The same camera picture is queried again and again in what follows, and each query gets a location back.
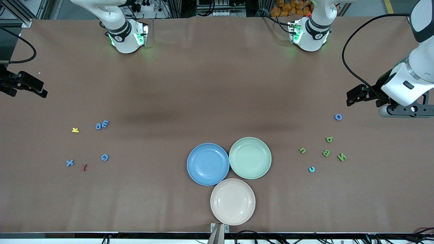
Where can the black table edge rail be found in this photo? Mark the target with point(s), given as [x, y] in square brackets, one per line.
[67, 235]

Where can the beige round plate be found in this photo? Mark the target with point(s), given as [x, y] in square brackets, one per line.
[233, 202]

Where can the blue round plate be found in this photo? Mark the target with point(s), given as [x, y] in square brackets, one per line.
[217, 176]

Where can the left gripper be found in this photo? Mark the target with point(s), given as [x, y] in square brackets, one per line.
[378, 88]

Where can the blue foam letter E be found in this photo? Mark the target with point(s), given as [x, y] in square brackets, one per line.
[105, 124]

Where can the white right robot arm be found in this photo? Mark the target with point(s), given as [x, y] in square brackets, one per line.
[123, 39]

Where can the blue foam letter X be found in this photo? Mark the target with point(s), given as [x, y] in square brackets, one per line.
[70, 163]

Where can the brown table cover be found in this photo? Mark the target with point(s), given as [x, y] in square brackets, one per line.
[217, 84]

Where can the blue foam letter O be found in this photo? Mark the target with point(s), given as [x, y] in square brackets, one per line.
[336, 117]

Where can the green foam letter B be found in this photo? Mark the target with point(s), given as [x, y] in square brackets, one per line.
[326, 153]

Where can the teal foam letter C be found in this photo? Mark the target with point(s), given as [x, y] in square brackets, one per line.
[312, 167]

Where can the green foam letter U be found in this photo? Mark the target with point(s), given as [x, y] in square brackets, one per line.
[300, 150]

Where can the bag of orange fruit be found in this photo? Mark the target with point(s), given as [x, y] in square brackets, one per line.
[288, 8]

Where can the green round plate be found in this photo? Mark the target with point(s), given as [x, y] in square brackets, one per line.
[244, 167]

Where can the aluminium frame profile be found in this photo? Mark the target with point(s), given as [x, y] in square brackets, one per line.
[26, 23]

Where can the white power strip with plugs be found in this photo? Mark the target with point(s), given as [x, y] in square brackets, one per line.
[148, 7]

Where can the black equipment rack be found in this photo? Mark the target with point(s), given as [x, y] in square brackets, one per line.
[220, 4]

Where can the green foam letter P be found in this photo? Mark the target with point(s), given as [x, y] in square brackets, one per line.
[329, 139]

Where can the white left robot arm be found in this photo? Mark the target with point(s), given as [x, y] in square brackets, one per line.
[313, 34]

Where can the green foam letter N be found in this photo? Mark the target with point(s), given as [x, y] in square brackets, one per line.
[341, 157]

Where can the blue foam letter G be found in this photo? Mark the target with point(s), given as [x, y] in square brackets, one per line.
[102, 158]

